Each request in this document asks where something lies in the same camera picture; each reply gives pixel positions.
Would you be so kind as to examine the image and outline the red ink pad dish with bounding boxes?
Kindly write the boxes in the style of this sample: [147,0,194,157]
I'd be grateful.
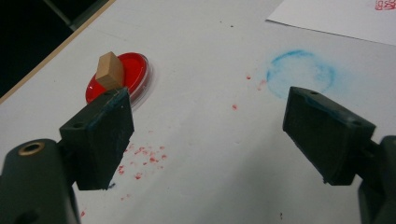
[84,51,154,110]

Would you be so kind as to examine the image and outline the grey metal floor rail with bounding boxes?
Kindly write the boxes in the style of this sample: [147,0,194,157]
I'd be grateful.
[42,0,110,32]

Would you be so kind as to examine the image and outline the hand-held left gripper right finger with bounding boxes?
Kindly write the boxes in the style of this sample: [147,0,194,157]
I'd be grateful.
[282,86,376,187]

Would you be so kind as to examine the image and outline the wooden stamp block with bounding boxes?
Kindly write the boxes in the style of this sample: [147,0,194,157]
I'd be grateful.
[94,50,126,92]

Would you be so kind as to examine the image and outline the white paper sheet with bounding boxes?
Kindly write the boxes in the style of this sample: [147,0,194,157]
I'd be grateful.
[265,0,396,48]

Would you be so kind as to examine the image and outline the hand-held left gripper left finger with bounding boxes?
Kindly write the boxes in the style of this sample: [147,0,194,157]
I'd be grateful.
[58,86,135,191]

